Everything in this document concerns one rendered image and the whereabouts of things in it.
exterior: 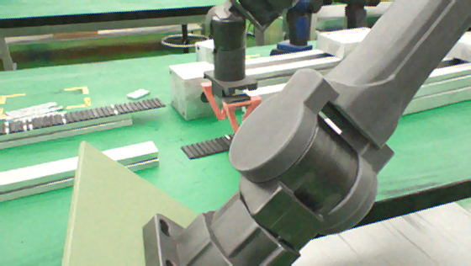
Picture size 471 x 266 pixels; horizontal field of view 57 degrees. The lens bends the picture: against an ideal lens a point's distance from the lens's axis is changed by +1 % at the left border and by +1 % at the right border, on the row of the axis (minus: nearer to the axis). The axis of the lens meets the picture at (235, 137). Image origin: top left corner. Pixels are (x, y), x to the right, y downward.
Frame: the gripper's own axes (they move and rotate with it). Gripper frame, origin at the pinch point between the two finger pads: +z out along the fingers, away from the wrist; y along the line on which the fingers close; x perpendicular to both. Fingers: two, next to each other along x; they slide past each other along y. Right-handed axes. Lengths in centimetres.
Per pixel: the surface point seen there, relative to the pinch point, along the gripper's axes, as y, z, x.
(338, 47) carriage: 15.8, -6.4, -37.1
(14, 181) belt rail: -2.0, 1.6, 37.2
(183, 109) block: 15.4, 2.4, 3.9
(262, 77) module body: 14.1, -2.7, -14.9
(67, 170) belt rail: -2.0, 1.6, 29.7
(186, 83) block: 14.0, -3.9, 3.5
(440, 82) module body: -5, -2, -50
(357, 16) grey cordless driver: 36, -9, -60
